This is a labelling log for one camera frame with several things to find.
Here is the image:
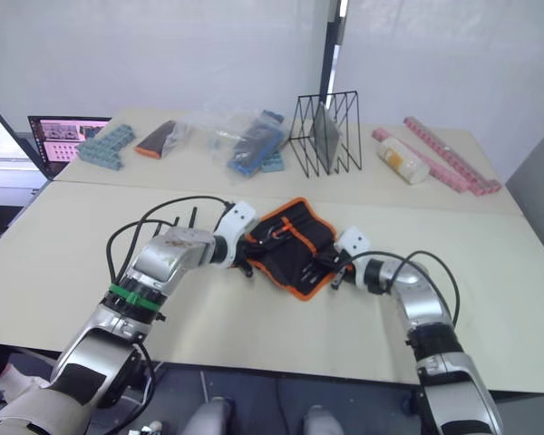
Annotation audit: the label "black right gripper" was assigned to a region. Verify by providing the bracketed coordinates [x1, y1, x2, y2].
[313, 246, 354, 292]

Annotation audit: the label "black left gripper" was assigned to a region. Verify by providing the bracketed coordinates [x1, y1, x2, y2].
[235, 233, 276, 279]

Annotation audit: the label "black orange-trimmed tool roll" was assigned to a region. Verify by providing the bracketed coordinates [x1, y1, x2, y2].
[243, 196, 340, 303]

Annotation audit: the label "blue black tool kit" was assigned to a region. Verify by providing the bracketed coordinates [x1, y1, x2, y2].
[227, 109, 286, 178]

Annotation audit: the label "small metal screwdriver bits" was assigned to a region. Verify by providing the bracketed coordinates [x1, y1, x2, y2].
[297, 266, 324, 285]

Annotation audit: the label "small teal plastic block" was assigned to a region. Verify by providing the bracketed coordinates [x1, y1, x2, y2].
[260, 151, 286, 174]

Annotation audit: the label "clear crumpled plastic bag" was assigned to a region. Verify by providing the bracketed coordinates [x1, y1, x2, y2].
[179, 104, 287, 186]

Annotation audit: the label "dark grey flat board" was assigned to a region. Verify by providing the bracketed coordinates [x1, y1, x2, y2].
[309, 101, 345, 177]

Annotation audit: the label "grey rounded robot foot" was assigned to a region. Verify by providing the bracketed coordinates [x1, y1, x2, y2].
[301, 404, 346, 435]
[182, 396, 236, 435]

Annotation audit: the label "black orange pouch in bag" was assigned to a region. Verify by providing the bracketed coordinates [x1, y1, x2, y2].
[132, 119, 183, 160]

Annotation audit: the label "long pink block strip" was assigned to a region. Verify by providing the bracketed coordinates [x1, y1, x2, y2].
[403, 115, 503, 197]

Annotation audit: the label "teal plastic block tray stack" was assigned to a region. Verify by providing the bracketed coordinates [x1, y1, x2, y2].
[76, 122, 136, 173]

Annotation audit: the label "black vertical pole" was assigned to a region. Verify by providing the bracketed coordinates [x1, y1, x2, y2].
[318, 0, 350, 109]

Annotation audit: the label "open black laptop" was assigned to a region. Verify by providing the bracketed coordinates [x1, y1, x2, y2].
[27, 115, 113, 181]

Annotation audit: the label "small orange-handled pliers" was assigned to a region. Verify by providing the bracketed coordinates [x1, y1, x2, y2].
[263, 216, 296, 249]

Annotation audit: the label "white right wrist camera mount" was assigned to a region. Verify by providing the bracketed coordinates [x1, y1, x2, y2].
[334, 225, 372, 267]

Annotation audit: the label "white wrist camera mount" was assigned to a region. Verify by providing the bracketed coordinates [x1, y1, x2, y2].
[334, 225, 372, 267]
[212, 201, 261, 269]

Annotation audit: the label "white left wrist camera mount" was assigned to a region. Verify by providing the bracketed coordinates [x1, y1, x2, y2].
[212, 201, 261, 269]

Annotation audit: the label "black wire file rack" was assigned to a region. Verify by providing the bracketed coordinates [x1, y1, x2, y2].
[287, 90, 364, 179]

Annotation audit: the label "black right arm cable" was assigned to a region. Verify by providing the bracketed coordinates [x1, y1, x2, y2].
[347, 249, 462, 328]

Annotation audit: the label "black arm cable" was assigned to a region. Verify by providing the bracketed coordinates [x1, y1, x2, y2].
[105, 195, 236, 283]
[347, 249, 462, 328]

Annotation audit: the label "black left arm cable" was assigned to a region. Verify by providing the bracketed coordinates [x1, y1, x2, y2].
[105, 195, 236, 283]

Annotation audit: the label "monitor with black frame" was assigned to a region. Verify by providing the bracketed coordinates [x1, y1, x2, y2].
[0, 92, 52, 183]

